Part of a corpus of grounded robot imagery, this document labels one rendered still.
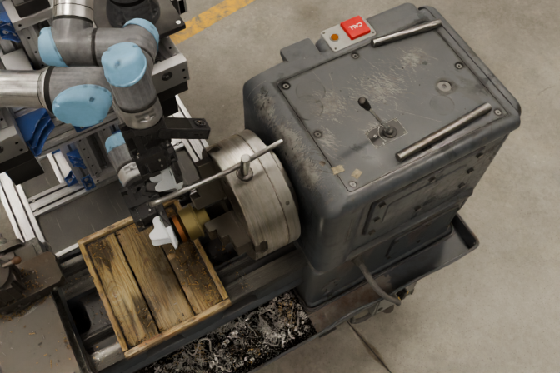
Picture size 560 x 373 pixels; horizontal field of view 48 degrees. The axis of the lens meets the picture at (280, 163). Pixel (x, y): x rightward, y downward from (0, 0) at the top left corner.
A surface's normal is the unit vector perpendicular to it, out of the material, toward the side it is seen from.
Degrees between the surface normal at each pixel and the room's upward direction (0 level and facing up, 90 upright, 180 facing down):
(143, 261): 0
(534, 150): 0
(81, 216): 0
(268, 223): 56
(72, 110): 90
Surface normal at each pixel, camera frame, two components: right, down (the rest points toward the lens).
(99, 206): 0.02, -0.49
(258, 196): 0.25, -0.05
